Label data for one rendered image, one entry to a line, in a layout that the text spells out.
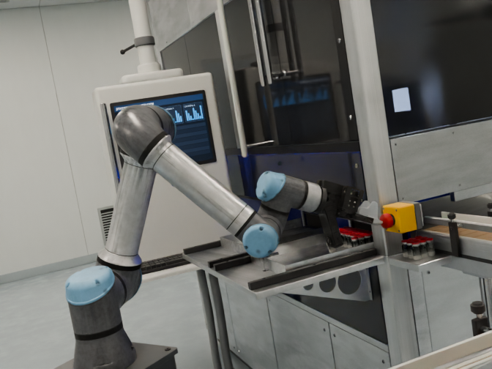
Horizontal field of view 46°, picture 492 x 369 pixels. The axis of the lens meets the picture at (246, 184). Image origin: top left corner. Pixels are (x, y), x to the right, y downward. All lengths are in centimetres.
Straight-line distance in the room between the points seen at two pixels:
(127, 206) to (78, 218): 550
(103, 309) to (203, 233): 113
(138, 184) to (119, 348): 40
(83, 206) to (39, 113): 115
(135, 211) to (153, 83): 104
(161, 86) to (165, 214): 53
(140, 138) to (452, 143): 93
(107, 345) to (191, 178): 45
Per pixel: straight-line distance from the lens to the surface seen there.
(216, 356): 275
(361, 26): 166
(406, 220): 160
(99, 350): 146
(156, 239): 246
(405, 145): 170
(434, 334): 185
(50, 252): 701
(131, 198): 149
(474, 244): 157
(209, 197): 130
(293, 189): 141
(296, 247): 190
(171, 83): 247
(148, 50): 253
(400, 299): 174
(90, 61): 706
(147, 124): 134
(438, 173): 178
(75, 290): 143
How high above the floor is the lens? 132
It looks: 6 degrees down
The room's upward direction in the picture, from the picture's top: 9 degrees counter-clockwise
